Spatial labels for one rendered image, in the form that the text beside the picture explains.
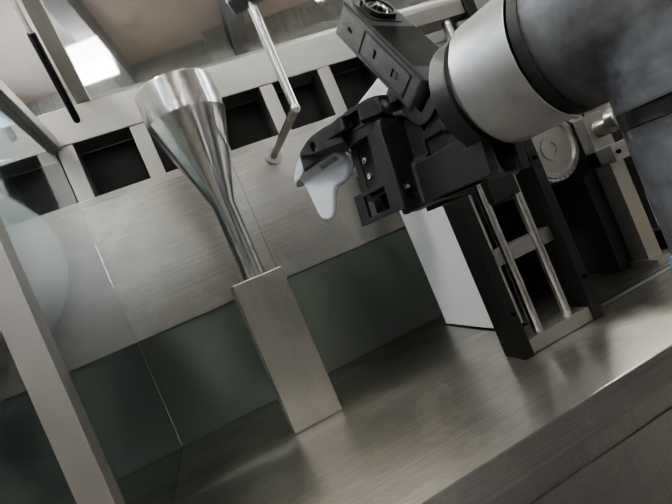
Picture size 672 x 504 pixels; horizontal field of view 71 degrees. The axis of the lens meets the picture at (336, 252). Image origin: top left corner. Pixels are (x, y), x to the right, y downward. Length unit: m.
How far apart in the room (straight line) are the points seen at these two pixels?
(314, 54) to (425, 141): 0.94
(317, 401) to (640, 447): 0.46
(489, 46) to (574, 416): 0.44
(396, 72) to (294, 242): 0.79
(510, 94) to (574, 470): 0.49
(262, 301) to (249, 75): 0.59
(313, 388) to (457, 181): 0.59
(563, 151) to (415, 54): 0.71
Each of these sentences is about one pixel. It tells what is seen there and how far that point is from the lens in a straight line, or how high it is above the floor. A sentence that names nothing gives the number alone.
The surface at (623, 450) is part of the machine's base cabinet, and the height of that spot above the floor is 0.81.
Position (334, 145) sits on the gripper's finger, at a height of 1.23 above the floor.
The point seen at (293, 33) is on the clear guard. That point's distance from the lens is 1.26.
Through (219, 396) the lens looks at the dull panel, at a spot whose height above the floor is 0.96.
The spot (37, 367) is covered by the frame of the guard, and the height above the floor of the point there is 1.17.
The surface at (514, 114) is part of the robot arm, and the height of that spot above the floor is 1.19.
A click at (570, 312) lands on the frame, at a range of 0.82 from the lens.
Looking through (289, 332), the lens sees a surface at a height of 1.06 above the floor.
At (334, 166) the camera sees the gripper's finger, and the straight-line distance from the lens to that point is 0.38.
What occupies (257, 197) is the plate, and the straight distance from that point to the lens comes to 1.09.
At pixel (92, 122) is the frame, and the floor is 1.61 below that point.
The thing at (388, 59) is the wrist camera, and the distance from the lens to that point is 0.34.
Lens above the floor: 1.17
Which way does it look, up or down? 1 degrees down
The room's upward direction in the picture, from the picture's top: 23 degrees counter-clockwise
